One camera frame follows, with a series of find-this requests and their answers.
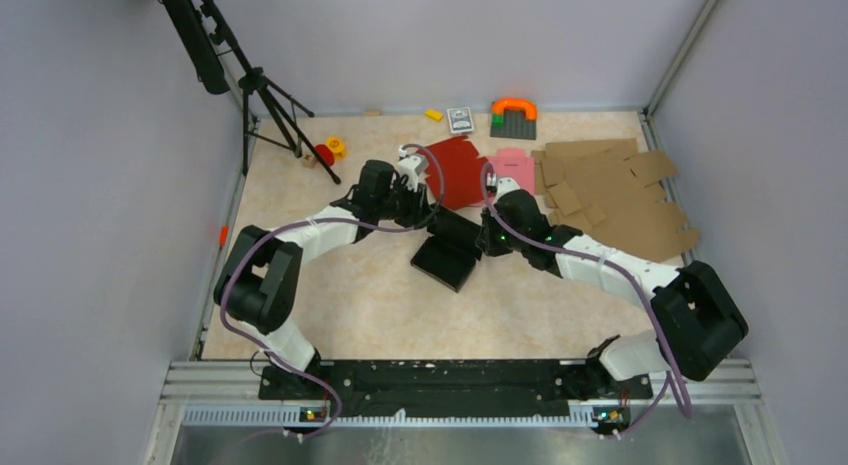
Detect orange clip on frame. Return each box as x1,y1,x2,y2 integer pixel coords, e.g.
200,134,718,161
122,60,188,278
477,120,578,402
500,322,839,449
218,225,229,248

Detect playing card deck box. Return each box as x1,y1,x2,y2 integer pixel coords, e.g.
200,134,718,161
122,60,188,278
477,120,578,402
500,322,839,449
446,107,475,135

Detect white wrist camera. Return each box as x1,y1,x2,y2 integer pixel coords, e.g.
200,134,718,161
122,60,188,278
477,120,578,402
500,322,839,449
486,173,521,202
396,146,429,192

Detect small wooden cube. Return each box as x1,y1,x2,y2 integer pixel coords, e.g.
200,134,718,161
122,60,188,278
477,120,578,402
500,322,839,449
301,155,317,169

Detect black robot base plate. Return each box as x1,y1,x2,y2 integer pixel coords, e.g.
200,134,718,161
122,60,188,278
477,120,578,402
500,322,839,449
258,359,653,418

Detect yellow small block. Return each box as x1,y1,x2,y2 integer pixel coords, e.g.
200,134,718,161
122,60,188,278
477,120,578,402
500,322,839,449
425,108,444,122

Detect red flat cardboard sheet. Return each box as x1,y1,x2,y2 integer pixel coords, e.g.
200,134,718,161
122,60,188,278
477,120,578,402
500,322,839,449
425,135,487,211

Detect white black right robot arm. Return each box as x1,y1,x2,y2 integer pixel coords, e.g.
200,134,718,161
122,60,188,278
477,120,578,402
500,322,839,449
478,189,749,397

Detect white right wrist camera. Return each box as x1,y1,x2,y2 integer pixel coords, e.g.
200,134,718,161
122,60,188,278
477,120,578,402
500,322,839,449
486,173,521,202

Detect brown flat cardboard sheets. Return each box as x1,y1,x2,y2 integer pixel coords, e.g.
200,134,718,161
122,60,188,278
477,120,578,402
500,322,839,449
532,138,700,262

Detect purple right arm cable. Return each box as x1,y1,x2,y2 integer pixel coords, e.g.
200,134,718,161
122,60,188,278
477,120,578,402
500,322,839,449
480,161,694,440

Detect black camera tripod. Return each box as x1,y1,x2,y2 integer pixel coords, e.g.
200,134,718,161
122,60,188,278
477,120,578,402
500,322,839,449
159,0,341,185

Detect pink flat cardboard sheet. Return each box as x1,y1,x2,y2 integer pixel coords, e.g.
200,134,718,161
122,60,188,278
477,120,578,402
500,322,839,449
488,148,535,195

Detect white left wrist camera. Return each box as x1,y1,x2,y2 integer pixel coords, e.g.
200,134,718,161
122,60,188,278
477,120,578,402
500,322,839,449
396,146,429,192

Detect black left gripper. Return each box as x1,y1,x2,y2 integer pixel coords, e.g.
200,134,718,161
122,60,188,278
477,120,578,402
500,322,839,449
376,177,437,230

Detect orange arch toy block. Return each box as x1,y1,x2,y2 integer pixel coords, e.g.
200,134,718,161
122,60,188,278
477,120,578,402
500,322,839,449
491,97,538,121

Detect red yellow toy spool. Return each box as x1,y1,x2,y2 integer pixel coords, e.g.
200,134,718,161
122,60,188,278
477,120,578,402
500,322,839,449
315,136,347,167

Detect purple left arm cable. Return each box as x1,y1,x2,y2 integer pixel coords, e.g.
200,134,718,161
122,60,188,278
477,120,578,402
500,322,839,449
218,142,446,443

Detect grey building baseplate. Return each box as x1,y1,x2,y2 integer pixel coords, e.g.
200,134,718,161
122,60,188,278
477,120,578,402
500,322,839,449
490,111,537,140

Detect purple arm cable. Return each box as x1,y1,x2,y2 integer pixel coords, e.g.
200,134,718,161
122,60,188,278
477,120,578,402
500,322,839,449
218,142,446,443
480,161,694,440

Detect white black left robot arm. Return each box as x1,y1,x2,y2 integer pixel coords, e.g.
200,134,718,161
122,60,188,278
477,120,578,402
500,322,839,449
213,154,434,399

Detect black corrugated paper box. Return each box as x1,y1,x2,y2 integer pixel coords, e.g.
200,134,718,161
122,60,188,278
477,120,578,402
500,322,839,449
410,208,482,293

